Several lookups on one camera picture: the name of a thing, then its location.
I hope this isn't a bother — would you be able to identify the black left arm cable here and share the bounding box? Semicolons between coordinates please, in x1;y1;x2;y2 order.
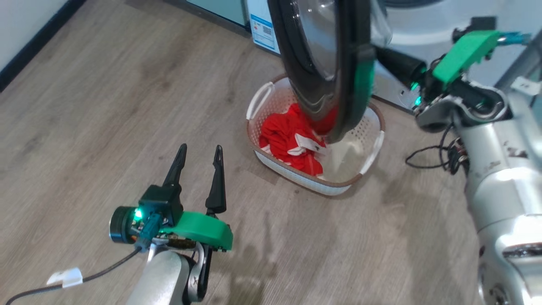
4;249;142;305

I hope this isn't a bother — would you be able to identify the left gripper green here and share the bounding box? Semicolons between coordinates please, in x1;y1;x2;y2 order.
159;144;234;252

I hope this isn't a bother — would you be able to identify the teal cable connector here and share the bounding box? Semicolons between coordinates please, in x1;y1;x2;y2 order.
497;31;532;47
135;214;164;251

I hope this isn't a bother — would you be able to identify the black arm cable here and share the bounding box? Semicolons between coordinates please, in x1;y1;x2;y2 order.
4;249;142;305
405;123;469;175

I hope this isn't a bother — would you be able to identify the white cable tag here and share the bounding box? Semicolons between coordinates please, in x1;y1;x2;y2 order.
47;267;83;289
511;76;542;96

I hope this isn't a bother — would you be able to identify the dark round washing machine door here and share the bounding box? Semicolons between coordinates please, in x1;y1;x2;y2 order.
267;0;393;144

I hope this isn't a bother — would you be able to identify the white perforated laundry basket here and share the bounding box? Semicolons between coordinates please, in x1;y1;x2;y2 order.
246;73;386;197

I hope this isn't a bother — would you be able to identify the white washing machine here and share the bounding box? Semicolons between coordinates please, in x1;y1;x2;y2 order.
246;0;542;115

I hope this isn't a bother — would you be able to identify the blue energy label sticker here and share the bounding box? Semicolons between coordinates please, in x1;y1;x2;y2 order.
250;14;276;50

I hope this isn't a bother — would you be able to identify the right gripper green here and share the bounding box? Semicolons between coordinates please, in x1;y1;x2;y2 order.
375;30;501;109

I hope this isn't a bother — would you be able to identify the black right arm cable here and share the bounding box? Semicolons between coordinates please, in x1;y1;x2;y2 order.
405;123;469;175

